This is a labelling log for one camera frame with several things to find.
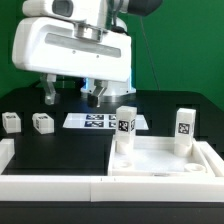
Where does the white marker tag plate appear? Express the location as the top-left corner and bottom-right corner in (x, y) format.
(62, 112), (150, 131)

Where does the white square table top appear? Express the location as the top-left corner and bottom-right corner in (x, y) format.
(107, 136), (215, 177)

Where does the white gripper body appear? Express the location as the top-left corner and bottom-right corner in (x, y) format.
(12, 0), (131, 82)

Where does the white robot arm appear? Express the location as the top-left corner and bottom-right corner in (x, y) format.
(12, 0), (162, 107)

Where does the white U-shaped obstacle fence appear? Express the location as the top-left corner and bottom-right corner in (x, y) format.
(0, 139), (224, 202)

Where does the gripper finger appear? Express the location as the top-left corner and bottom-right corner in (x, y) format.
(87, 80), (108, 108)
(40, 74), (57, 105)

